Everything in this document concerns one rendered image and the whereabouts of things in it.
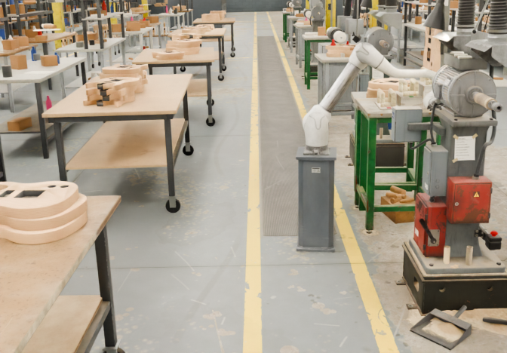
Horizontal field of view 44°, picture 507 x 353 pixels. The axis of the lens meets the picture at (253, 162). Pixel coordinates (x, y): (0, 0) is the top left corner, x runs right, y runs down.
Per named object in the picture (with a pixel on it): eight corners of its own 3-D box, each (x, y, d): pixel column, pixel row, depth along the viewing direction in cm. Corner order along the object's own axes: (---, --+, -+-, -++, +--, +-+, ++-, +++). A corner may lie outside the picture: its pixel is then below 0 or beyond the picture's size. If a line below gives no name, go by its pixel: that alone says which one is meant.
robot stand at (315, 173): (296, 251, 448) (295, 157, 429) (298, 236, 475) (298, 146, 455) (335, 252, 445) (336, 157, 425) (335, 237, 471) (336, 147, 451)
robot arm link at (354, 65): (299, 130, 446) (296, 124, 467) (318, 142, 449) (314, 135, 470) (363, 38, 429) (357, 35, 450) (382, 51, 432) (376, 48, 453)
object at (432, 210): (444, 256, 361) (448, 197, 351) (422, 257, 362) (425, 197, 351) (432, 239, 385) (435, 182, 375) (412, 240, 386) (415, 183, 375)
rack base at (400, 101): (422, 109, 459) (423, 96, 456) (400, 109, 459) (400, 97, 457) (414, 102, 485) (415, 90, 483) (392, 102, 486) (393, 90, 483)
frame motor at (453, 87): (496, 118, 337) (501, 71, 330) (446, 120, 338) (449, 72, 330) (471, 104, 376) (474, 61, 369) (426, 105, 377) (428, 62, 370)
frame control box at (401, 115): (436, 158, 361) (438, 113, 354) (398, 158, 361) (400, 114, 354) (425, 146, 384) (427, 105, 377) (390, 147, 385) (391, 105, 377)
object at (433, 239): (440, 247, 357) (441, 219, 352) (418, 248, 357) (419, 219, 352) (438, 246, 360) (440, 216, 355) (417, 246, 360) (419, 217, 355)
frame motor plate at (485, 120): (497, 126, 334) (498, 119, 333) (453, 127, 334) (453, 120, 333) (474, 112, 369) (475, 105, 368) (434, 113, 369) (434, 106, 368)
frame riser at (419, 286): (519, 315, 357) (523, 275, 350) (411, 317, 358) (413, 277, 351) (487, 274, 406) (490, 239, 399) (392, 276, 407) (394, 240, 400)
